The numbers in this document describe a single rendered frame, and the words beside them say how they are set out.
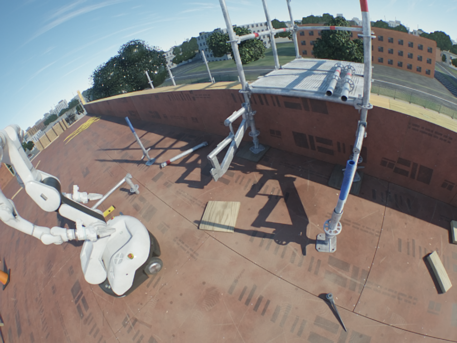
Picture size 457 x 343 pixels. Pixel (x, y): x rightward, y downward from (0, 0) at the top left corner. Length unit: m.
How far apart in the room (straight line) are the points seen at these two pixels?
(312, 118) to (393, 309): 1.66
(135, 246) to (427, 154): 2.35
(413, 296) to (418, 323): 0.21
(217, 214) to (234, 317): 0.87
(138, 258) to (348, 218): 1.58
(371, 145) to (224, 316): 1.73
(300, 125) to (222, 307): 1.66
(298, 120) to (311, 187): 0.63
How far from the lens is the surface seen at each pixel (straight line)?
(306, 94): 1.57
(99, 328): 1.95
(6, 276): 4.69
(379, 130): 1.72
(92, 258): 1.50
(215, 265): 1.46
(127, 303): 1.76
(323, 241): 1.46
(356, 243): 1.52
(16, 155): 1.24
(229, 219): 1.59
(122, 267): 1.41
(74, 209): 1.32
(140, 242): 1.42
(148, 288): 1.65
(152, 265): 1.53
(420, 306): 1.64
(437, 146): 1.83
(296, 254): 1.40
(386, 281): 1.51
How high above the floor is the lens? 1.30
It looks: 40 degrees down
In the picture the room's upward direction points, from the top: 18 degrees counter-clockwise
